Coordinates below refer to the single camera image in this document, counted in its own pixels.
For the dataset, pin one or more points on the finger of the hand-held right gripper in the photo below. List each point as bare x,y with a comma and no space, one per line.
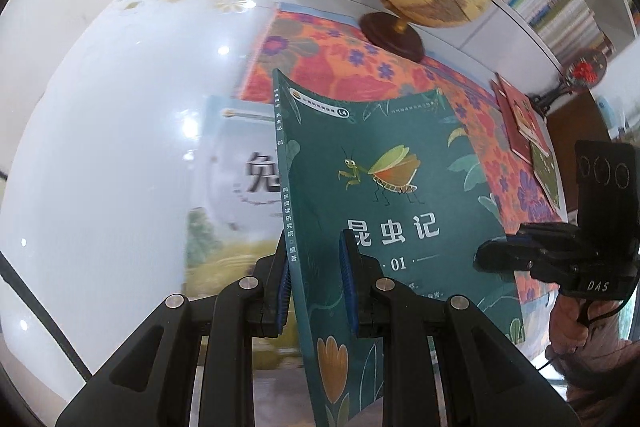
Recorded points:
500,257
530,234

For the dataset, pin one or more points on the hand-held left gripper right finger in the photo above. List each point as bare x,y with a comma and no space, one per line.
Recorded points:
350,287

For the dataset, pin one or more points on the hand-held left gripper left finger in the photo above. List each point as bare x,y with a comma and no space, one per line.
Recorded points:
284,287

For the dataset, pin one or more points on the dark red book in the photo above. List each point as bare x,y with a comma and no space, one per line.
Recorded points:
515,148

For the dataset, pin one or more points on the green book mantis cover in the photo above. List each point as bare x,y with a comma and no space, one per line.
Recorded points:
400,157

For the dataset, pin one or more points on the person's right forearm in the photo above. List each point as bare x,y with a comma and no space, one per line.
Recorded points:
600,367

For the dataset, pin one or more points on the person's right hand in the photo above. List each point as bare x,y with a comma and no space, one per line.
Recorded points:
567,322

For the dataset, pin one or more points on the green book white flower cover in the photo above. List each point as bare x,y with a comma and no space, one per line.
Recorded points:
547,177

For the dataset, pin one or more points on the brown wooden cabinet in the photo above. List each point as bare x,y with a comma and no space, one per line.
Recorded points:
575,122

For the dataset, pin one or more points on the bright red book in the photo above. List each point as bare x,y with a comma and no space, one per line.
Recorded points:
522,102

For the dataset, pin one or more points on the light blue box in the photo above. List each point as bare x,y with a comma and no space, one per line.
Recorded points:
606,109

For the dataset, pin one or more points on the round red flower fan ornament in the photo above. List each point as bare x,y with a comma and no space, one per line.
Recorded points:
587,69

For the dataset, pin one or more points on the floral orange table mat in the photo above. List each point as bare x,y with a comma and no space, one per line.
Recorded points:
325,57

